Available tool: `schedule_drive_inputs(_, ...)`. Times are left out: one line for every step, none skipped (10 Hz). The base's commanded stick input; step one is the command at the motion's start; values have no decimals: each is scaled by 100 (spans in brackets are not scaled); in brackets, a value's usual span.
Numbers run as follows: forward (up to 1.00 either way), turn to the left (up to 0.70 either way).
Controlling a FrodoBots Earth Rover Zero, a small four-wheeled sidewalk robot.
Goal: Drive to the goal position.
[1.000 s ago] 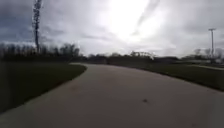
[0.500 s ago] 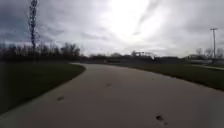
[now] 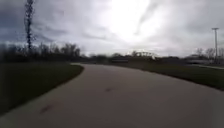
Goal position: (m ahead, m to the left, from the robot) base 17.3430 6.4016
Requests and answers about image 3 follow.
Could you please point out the distant low buildings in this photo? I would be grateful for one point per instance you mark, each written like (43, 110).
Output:
(140, 57)

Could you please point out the grey concrete path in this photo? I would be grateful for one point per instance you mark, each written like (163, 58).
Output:
(113, 96)

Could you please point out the row of bare trees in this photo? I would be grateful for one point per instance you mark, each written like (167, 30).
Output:
(40, 52)

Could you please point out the grass verge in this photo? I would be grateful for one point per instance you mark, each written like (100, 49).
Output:
(190, 72)

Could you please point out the dark grass field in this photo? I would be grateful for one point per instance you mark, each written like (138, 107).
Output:
(26, 81)

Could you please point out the tall thin dark tree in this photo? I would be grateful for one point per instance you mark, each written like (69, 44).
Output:
(29, 23)

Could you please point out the light pole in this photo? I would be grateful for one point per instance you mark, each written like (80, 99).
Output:
(215, 41)

